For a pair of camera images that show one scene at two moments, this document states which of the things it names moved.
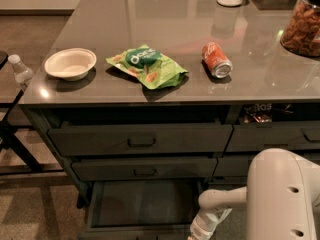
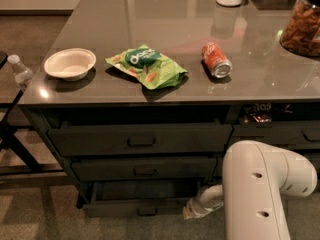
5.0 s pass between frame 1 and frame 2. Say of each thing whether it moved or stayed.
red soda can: stayed
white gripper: moved
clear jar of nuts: stayed
